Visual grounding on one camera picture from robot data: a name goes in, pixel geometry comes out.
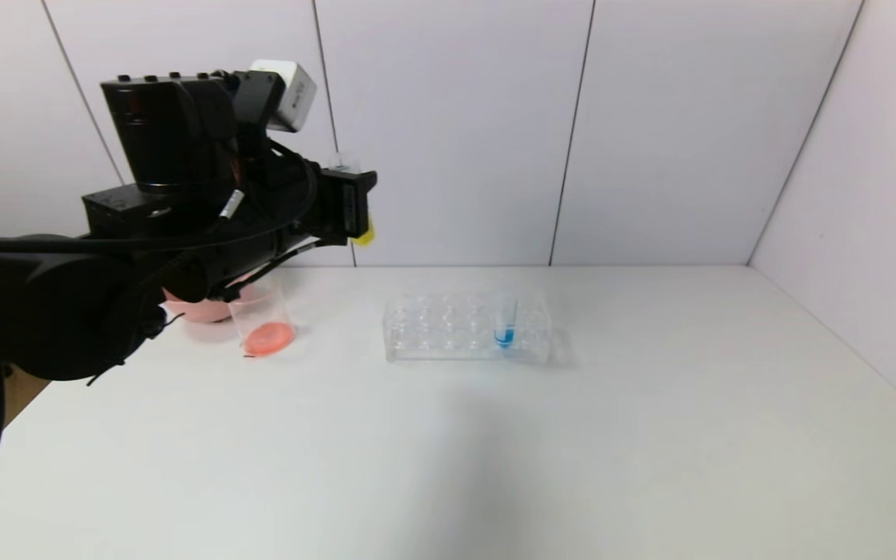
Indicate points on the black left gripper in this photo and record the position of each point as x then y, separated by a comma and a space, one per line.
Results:
351, 204

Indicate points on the clear plastic beaker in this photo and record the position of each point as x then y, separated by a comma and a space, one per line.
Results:
265, 338

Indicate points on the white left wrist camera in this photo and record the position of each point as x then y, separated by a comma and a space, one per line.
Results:
292, 93

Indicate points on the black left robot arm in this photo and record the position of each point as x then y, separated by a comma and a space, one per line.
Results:
51, 311

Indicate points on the test tube with yellow pigment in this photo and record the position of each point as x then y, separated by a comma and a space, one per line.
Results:
365, 233

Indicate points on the test tube with blue pigment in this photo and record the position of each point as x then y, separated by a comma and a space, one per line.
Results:
504, 337

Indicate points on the clear plastic test tube rack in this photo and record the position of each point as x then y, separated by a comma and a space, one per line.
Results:
440, 334

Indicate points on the pink plastic bowl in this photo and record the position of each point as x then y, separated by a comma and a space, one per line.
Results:
199, 311

